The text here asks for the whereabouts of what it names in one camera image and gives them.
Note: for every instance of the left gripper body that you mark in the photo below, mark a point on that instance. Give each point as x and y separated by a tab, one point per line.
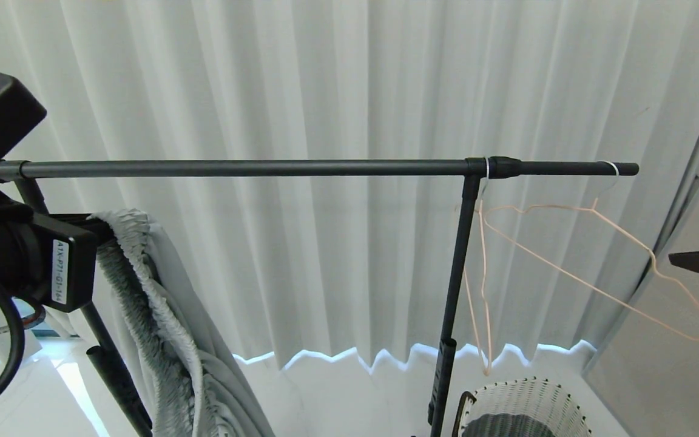
34	261

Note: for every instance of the pale grey shorts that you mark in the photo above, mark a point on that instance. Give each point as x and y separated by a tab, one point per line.
173	340

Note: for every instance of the pink clothes hanger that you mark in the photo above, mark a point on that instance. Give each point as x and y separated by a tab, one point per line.
593	209
481	243

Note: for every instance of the black clothes rack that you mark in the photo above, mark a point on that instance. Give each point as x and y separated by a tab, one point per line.
264	168

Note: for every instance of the white laundry basket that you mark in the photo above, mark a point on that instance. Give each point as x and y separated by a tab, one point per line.
525	397

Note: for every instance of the white curtain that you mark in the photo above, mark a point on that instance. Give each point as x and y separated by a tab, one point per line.
325	79

